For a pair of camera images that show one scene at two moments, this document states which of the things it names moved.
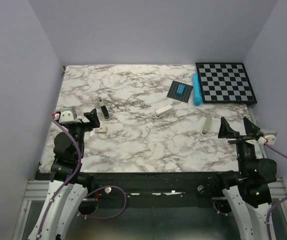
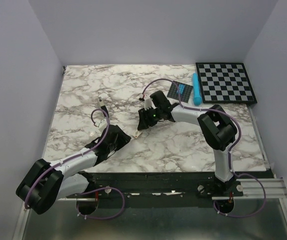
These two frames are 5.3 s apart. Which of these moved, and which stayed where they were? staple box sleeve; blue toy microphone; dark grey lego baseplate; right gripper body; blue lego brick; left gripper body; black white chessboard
Moved: staple box sleeve; left gripper body; right gripper body
Stayed: dark grey lego baseplate; blue lego brick; black white chessboard; blue toy microphone
